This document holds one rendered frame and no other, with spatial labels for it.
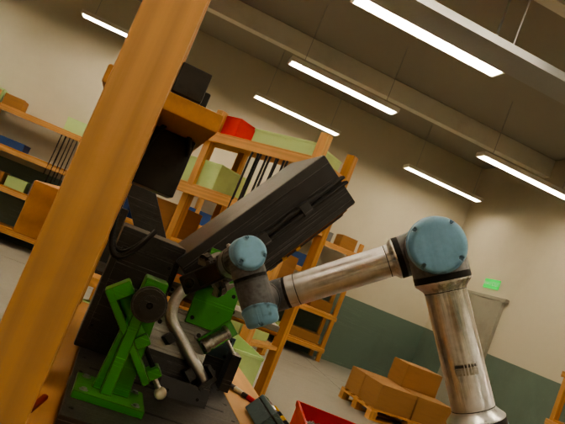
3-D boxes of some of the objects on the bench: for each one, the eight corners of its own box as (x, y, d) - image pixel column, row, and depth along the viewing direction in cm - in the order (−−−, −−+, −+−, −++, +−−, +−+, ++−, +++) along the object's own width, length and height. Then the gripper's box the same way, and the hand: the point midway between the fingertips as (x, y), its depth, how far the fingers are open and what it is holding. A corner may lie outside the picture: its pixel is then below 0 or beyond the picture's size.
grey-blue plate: (217, 381, 179) (234, 337, 180) (219, 384, 177) (236, 339, 179) (188, 371, 177) (206, 327, 178) (189, 373, 175) (207, 329, 176)
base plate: (198, 352, 223) (200, 347, 223) (264, 488, 116) (268, 477, 116) (90, 314, 212) (92, 308, 213) (54, 424, 106) (59, 413, 106)
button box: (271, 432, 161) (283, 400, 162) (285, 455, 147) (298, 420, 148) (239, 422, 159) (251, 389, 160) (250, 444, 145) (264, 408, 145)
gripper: (265, 283, 139) (240, 294, 158) (237, 225, 140) (217, 242, 159) (233, 299, 135) (212, 308, 154) (205, 239, 137) (188, 255, 156)
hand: (206, 278), depth 155 cm, fingers open, 9 cm apart
